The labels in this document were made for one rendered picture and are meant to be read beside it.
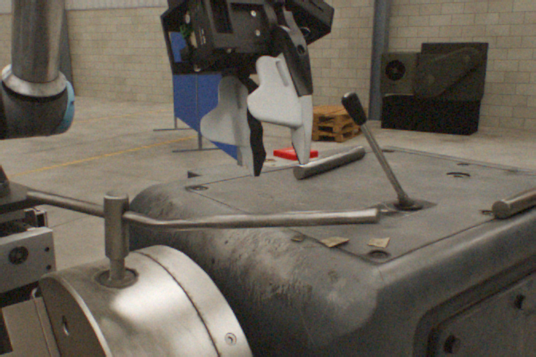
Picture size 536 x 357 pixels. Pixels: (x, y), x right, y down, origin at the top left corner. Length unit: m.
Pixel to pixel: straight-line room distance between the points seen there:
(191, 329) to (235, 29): 0.26
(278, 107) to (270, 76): 0.03
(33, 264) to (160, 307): 0.59
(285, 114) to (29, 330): 0.34
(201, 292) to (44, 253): 0.59
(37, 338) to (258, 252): 0.24
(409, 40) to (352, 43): 1.16
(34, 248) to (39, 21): 0.40
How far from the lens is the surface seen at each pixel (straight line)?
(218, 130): 0.47
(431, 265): 0.53
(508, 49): 10.45
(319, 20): 0.51
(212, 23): 0.41
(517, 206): 0.68
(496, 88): 10.50
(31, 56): 1.07
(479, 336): 0.67
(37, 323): 0.60
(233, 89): 0.48
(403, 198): 0.67
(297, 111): 0.43
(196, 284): 0.53
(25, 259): 1.06
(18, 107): 1.13
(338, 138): 8.21
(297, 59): 0.43
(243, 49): 0.42
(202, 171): 0.85
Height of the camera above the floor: 1.45
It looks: 14 degrees down
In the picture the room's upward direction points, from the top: straight up
